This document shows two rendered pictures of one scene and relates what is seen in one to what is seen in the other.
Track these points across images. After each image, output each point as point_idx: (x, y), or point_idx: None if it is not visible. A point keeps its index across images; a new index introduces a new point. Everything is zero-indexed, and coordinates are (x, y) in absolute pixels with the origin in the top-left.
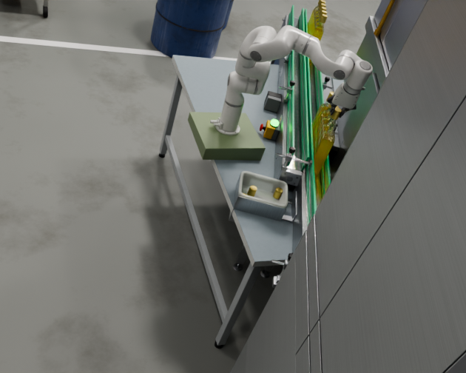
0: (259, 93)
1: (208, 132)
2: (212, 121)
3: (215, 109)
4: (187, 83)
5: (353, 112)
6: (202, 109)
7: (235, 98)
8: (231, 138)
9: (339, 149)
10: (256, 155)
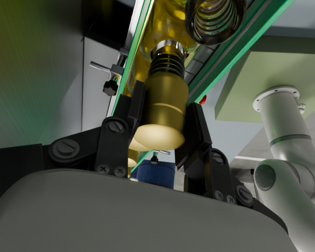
0: (278, 163)
1: None
2: (301, 110)
3: (234, 125)
4: (237, 150)
5: (44, 112)
6: (252, 126)
7: None
8: (293, 80)
9: (84, 29)
10: (261, 41)
